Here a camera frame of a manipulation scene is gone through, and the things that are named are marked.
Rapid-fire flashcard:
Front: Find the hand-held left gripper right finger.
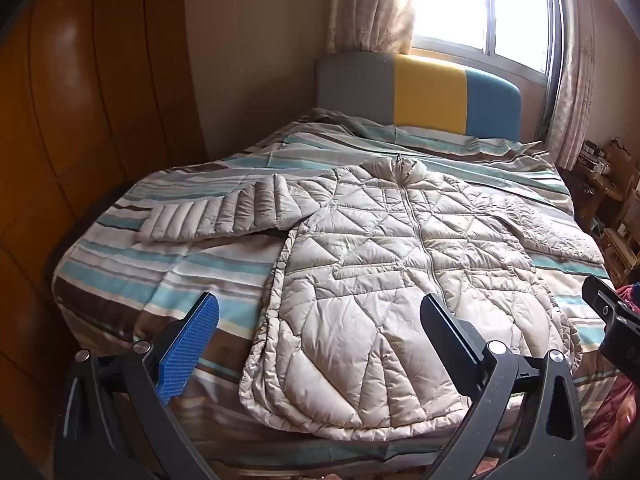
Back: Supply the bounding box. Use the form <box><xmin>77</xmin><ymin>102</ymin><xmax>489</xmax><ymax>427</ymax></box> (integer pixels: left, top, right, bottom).
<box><xmin>420</xmin><ymin>294</ymin><xmax>586</xmax><ymax>480</ymax></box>

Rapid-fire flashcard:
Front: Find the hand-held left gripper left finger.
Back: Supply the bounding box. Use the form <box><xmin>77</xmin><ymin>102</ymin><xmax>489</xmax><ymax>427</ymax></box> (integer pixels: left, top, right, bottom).
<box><xmin>55</xmin><ymin>291</ymin><xmax>221</xmax><ymax>480</ymax></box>

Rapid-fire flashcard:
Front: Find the beige quilted down jacket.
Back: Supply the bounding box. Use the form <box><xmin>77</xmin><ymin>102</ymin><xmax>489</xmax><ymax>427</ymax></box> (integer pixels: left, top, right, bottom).
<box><xmin>137</xmin><ymin>156</ymin><xmax>601</xmax><ymax>443</ymax></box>

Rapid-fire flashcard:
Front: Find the person's red clothing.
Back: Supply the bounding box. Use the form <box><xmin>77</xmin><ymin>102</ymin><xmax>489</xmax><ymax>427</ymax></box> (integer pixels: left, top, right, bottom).
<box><xmin>582</xmin><ymin>284</ymin><xmax>640</xmax><ymax>467</ymax></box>

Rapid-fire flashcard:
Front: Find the striped duvet cover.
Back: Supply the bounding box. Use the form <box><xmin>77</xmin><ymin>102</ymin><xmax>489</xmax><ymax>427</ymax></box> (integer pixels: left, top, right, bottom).
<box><xmin>50</xmin><ymin>107</ymin><xmax>623</xmax><ymax>480</ymax></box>

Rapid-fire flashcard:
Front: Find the rattan chair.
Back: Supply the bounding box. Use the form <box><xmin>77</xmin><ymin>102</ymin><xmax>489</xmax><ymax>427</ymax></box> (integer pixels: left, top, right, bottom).
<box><xmin>596</xmin><ymin>195</ymin><xmax>640</xmax><ymax>288</ymax></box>

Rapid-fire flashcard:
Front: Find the cluttered wooden table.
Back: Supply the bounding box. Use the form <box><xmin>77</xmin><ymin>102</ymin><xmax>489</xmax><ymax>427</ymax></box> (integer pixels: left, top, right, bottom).
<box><xmin>575</xmin><ymin>137</ymin><xmax>640</xmax><ymax>226</ymax></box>

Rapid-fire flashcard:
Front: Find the striped pillow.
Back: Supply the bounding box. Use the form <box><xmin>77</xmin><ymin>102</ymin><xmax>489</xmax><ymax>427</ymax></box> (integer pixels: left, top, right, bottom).
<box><xmin>350</xmin><ymin>121</ymin><xmax>548</xmax><ymax>163</ymax></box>

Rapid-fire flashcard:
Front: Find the grey yellow blue headboard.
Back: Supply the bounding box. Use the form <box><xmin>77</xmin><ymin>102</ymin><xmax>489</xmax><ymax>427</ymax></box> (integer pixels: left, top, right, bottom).
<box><xmin>314</xmin><ymin>52</ymin><xmax>522</xmax><ymax>142</ymax></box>

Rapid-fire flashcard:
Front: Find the wooden wardrobe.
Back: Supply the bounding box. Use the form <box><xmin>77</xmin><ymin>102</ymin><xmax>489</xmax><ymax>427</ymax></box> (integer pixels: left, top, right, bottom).
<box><xmin>0</xmin><ymin>0</ymin><xmax>209</xmax><ymax>461</ymax></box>

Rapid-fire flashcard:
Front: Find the beige patterned curtain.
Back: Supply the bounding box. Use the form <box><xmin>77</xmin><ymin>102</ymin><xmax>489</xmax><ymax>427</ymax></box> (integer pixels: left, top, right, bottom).
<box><xmin>547</xmin><ymin>0</ymin><xmax>599</xmax><ymax>171</ymax></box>
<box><xmin>325</xmin><ymin>0</ymin><xmax>418</xmax><ymax>57</ymax></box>

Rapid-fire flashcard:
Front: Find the window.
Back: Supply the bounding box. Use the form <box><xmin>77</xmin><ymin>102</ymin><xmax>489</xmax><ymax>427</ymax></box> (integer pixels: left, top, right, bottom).
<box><xmin>409</xmin><ymin>0</ymin><xmax>565</xmax><ymax>81</ymax></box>

